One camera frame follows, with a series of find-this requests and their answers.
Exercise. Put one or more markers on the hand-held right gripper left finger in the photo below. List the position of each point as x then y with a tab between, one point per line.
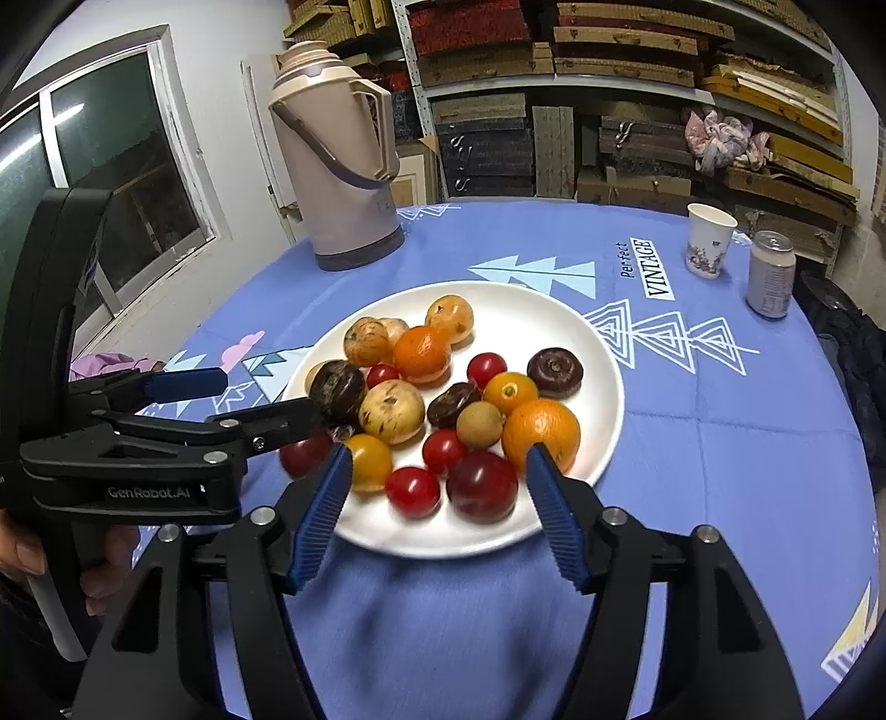
322	512

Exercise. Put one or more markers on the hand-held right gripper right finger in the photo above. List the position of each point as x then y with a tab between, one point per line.
557	519

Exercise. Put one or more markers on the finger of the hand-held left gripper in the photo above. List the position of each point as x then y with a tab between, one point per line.
277	419
187	384

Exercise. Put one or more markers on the dark red plum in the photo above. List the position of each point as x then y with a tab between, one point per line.
482	486
304	455

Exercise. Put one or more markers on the red cherry tomato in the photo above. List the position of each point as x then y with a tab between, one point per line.
486	369
382	374
412	491
443	450

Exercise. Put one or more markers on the yellow pepino melon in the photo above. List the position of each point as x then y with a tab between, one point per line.
313	377
450	317
367	341
396	329
392	411

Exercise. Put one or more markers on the orange tomato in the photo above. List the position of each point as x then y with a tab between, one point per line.
510	392

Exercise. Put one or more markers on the white plate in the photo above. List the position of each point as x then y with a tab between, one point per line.
526	318

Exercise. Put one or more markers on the person's left hand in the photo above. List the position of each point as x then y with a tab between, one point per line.
111	574

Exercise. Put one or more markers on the dark purple passion fruit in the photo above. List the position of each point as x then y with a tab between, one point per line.
337	391
453	404
555	372

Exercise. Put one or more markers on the yellow tomato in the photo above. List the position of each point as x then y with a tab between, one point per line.
370	464

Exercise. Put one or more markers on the purple cloth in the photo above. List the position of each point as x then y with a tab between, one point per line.
104	363

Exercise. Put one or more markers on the large orange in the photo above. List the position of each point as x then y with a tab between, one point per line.
541	433

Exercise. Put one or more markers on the brown longan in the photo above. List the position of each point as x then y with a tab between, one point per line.
479	424

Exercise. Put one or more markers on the orange mandarin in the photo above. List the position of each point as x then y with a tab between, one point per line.
423	354

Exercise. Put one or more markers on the blue printed tablecloth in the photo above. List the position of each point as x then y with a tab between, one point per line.
727	484

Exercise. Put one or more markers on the beige thermos jug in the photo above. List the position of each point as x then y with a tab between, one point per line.
346	214

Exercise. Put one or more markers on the glass window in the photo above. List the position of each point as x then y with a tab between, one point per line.
118	152

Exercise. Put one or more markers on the white door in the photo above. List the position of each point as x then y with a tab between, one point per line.
259	138

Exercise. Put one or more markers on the white paper cup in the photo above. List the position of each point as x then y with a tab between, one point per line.
709	242

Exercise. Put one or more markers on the white drink can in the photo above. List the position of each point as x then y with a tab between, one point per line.
770	277

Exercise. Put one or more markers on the black bag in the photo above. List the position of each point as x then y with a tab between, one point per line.
851	360

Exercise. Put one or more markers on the white metal shelf rack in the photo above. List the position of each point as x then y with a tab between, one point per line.
417	83

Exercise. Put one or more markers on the pink floral cloth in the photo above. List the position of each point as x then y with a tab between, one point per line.
720	142

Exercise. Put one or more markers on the picture frame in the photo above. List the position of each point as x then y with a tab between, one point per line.
415	176

